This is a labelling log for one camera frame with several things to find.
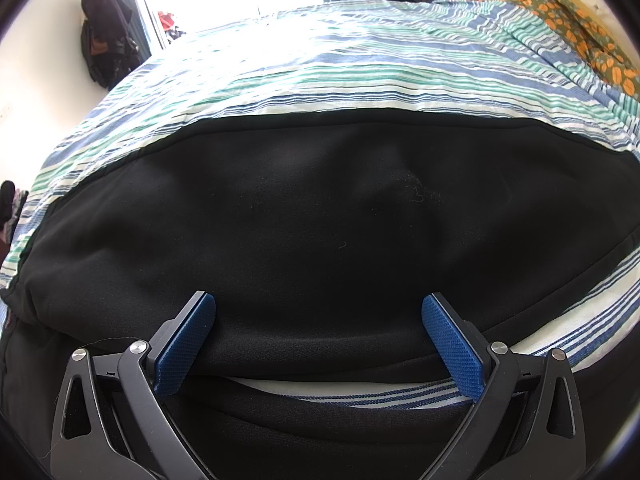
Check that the dark hanging clothes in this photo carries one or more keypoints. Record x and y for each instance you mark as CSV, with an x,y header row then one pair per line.
x,y
107,30

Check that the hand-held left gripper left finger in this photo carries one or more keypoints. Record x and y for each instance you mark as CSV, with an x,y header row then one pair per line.
x,y
184,347

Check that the black pants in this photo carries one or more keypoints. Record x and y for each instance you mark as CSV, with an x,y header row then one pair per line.
x,y
320,235

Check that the mixed clothes heap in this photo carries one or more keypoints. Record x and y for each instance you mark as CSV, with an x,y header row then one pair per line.
x,y
7,210

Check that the red item by window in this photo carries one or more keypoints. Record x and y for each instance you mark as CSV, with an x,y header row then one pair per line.
x,y
167,22

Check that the orange floral blanket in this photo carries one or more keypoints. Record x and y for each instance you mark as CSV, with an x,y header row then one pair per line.
x,y
565,10

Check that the blue green striped bedspread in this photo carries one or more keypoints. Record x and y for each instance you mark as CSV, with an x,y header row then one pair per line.
x,y
350,60

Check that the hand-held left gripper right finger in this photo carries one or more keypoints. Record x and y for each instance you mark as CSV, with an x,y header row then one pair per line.
x,y
452,347

